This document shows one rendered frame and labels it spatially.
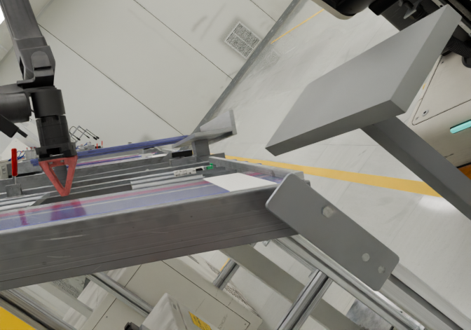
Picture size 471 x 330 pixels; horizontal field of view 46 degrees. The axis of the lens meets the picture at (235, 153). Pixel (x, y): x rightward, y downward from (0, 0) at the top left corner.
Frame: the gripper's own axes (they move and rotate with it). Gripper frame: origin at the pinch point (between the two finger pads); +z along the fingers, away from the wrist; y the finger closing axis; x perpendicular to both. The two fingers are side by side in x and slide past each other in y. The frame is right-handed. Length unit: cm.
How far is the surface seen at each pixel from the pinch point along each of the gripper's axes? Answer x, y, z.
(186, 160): 26.4, -19.1, -0.8
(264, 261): 46, -40, 33
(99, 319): -6, -97, 55
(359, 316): 75, -48, 58
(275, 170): 31.8, 38.3, -0.1
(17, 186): -11.3, -16.2, -1.8
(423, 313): 43, 53, 18
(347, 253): 34, 53, 9
